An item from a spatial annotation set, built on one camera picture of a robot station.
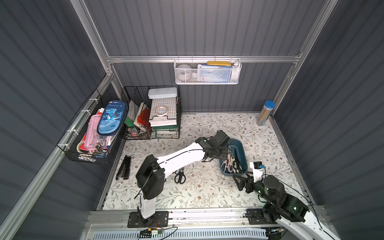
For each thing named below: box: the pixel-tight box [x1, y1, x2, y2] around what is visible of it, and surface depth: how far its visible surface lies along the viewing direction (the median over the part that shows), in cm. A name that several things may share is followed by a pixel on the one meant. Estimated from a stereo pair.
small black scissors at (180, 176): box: [174, 167, 186, 184], surface depth 89 cm
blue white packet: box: [197, 64, 233, 84], surface depth 89 cm
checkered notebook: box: [149, 97, 177, 120], surface depth 100 cm
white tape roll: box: [176, 64, 193, 81], surface depth 88 cm
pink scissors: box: [221, 154, 234, 173], surface depth 91 cm
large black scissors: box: [232, 159, 244, 174], surface depth 92 cm
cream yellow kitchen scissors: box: [230, 156, 238, 174], surface depth 91 cm
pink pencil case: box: [84, 114, 102, 152], surface depth 70 cm
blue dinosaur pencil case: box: [97, 100, 128, 137], surface depth 71 cm
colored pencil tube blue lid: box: [256, 100, 276, 127], surface depth 104 cm
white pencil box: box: [148, 87, 178, 99], surface depth 104 cm
